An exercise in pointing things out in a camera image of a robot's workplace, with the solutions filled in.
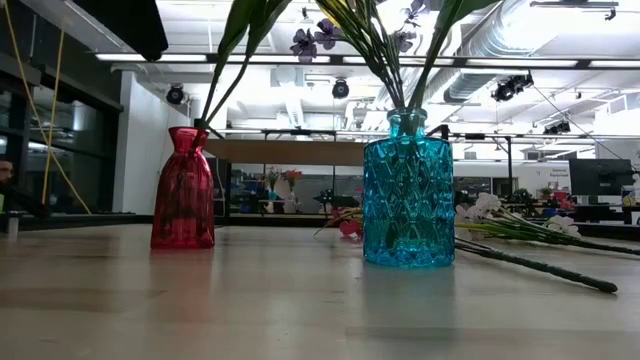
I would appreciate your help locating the red artificial flower bunch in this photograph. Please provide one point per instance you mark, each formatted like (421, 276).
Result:
(348, 227)

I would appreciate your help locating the blue patterned glass vase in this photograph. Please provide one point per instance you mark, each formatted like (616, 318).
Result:
(409, 210)

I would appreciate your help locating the purple artificial flower bunch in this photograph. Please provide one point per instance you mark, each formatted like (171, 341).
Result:
(305, 45)

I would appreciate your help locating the red ribbed glass vase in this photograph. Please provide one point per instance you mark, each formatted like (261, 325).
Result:
(182, 200)

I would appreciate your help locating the white artificial flower bunch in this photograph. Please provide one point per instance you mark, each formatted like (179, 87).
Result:
(487, 202)

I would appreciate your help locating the yellow artificial tulip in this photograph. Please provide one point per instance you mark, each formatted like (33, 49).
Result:
(267, 17)

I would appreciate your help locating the orange artificial tulip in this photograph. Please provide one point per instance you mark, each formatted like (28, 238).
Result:
(440, 35)

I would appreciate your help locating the green stem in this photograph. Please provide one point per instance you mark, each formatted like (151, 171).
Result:
(540, 266)

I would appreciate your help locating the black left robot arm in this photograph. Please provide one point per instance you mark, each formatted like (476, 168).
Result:
(125, 22)

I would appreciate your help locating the background vase with red flowers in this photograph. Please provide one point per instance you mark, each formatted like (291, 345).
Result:
(291, 175)

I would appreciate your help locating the background vase with purple flowers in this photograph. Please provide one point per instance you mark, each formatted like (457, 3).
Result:
(272, 176)

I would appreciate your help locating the black ceiling spotlight cluster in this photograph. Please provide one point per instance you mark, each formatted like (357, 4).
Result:
(510, 87)
(557, 128)

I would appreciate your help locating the black computer monitor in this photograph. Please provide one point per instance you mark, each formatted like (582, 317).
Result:
(600, 177)

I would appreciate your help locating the person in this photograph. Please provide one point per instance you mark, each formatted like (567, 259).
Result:
(5, 172)

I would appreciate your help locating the wooden shelf with black frame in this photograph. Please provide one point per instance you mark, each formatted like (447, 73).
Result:
(290, 152)

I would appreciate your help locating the silver ventilation duct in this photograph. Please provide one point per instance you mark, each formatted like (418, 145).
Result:
(475, 85)

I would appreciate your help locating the long ceiling light rail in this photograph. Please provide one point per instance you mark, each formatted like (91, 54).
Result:
(525, 62)

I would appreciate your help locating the small white post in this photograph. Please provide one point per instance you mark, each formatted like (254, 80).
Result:
(13, 225)

